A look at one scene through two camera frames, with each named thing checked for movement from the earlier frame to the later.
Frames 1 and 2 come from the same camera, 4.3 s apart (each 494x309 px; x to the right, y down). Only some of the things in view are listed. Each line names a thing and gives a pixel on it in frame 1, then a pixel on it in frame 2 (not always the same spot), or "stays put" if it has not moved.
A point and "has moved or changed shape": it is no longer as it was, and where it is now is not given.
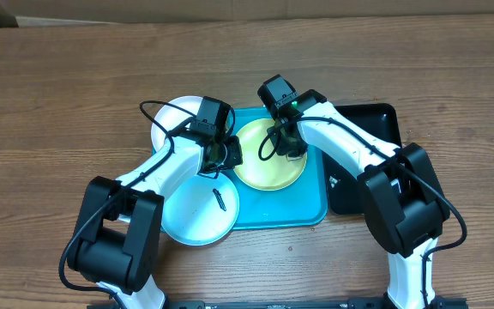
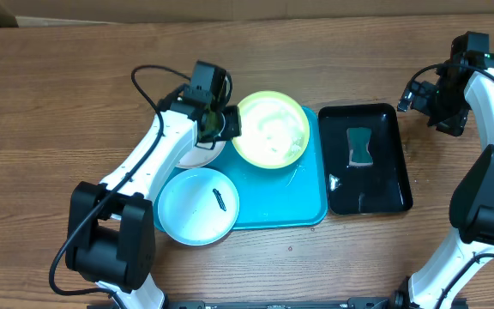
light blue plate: x=200 y=210 stays put
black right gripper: x=287 y=143 → x=418 y=100
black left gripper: x=231 y=142 → x=233 y=130
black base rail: x=352 y=303 stays put
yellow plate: x=256 y=173 has moved or changed shape
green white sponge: x=292 y=159 has moved or changed shape
